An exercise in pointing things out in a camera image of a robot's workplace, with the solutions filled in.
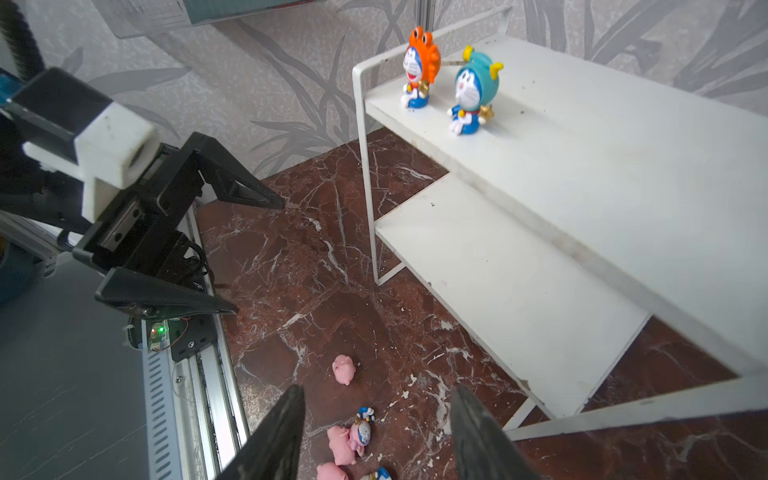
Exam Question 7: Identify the white two-tier metal shelf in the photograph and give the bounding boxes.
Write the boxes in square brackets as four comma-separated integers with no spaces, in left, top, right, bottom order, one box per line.
[352,29,767,440]

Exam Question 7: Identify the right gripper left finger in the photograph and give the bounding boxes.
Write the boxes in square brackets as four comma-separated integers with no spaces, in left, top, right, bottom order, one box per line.
[216,385,306,480]

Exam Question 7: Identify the orange hooded Doraemon figure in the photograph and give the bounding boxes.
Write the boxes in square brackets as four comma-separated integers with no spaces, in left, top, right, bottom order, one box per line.
[401,26,442,109]

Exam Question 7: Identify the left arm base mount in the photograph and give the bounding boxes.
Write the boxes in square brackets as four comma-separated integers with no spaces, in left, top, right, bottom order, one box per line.
[168,315,218,363]

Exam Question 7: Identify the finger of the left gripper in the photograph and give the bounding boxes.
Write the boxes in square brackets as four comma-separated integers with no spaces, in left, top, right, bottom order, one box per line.
[185,132,285,210]
[95,267,239,318]

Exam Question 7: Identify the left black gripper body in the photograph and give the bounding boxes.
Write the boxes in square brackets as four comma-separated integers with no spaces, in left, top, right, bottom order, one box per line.
[73,146,203,282]

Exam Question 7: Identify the green circuit board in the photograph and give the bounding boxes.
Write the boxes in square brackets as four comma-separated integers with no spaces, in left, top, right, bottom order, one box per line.
[148,320,170,352]

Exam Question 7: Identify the pink hooded Doraemon figure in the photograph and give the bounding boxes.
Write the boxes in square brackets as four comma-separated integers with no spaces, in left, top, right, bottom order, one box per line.
[348,407,375,457]

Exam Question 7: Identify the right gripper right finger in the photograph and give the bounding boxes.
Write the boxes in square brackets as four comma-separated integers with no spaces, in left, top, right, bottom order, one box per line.
[450,385,540,480]

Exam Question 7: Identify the teal hooded Doraemon figure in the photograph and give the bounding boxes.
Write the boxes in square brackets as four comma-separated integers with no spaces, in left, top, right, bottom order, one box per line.
[448,46,504,136]

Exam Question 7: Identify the white hooded Doraemon figure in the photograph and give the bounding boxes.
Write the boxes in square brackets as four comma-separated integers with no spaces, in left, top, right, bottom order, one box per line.
[361,467,392,480]

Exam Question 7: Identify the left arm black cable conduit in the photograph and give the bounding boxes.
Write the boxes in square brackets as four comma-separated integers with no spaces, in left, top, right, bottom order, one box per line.
[0,0,46,82]

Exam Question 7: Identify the pink pig toy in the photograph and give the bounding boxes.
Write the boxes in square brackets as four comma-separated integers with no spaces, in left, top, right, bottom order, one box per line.
[327,425,357,466]
[332,355,356,386]
[316,462,349,480]

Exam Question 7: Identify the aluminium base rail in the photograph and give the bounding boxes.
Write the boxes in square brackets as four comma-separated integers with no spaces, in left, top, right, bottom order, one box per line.
[142,315,249,479]

